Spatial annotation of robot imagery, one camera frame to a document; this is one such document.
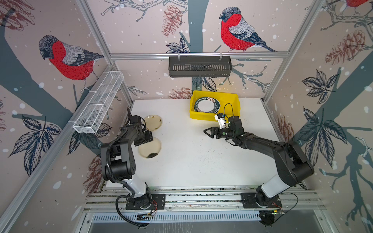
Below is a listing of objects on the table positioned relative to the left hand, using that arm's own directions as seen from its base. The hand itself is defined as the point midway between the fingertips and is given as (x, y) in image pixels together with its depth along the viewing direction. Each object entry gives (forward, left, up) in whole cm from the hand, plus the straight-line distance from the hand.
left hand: (148, 136), depth 94 cm
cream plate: (-8, -2, -3) cm, 9 cm away
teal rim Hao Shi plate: (+27, -41, +2) cm, 49 cm away
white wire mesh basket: (+17, +24, +26) cm, 39 cm away
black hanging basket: (+44, -35, +24) cm, 61 cm away
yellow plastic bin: (+30, -60, -2) cm, 67 cm away
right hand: (0, -39, +8) cm, 40 cm away
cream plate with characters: (+15, +1, -5) cm, 16 cm away
